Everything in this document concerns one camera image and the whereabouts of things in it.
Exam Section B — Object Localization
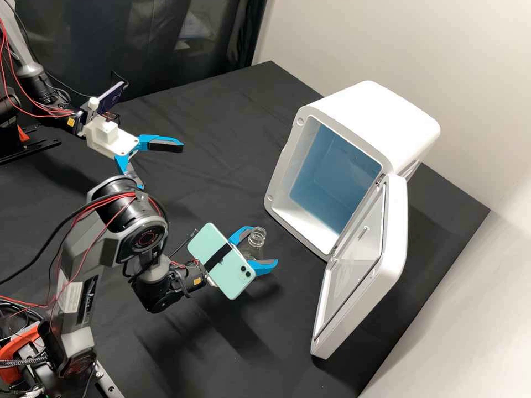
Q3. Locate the white incubator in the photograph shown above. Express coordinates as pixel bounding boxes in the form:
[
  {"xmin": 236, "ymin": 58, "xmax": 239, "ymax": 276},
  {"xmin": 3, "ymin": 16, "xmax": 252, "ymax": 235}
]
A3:
[{"xmin": 263, "ymin": 80, "xmax": 441, "ymax": 263}]

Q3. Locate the clear flask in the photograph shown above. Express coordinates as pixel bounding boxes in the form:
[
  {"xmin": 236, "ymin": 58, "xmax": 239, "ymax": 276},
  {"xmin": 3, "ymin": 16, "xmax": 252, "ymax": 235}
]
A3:
[{"xmin": 243, "ymin": 226, "xmax": 267, "ymax": 260}]

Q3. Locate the incubator door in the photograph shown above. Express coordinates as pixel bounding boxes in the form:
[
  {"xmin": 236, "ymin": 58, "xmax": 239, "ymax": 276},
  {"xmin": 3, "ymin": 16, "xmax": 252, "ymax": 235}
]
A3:
[{"xmin": 310, "ymin": 172, "xmax": 410, "ymax": 360}]

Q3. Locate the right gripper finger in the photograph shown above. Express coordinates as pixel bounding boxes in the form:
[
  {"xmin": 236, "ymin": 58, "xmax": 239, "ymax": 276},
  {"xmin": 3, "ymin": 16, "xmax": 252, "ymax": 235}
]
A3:
[{"xmin": 247, "ymin": 256, "xmax": 280, "ymax": 278}]

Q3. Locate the left wrist camera phone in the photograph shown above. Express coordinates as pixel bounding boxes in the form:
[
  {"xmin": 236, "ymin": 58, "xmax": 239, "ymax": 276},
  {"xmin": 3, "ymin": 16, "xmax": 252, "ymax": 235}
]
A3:
[{"xmin": 86, "ymin": 80, "xmax": 128, "ymax": 123}]

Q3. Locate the wrist camera phone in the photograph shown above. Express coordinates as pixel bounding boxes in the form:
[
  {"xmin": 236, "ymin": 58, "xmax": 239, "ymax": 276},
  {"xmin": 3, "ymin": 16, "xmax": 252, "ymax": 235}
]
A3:
[
  {"xmin": 186, "ymin": 222, "xmax": 257, "ymax": 301},
  {"xmin": 86, "ymin": 80, "xmax": 128, "ymax": 123}
]

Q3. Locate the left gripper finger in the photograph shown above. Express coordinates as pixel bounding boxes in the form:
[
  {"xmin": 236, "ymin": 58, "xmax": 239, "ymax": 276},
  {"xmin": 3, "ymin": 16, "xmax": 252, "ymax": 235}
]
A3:
[{"xmin": 227, "ymin": 226, "xmax": 254, "ymax": 246}]

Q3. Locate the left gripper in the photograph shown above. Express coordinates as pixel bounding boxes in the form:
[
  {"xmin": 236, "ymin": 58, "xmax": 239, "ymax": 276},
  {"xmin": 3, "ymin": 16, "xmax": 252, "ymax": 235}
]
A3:
[{"xmin": 81, "ymin": 117, "xmax": 185, "ymax": 191}]

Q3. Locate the right wrist camera phone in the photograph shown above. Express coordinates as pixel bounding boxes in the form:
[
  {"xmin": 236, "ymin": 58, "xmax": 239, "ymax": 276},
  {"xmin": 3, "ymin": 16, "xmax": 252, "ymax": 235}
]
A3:
[{"xmin": 186, "ymin": 222, "xmax": 257, "ymax": 301}]

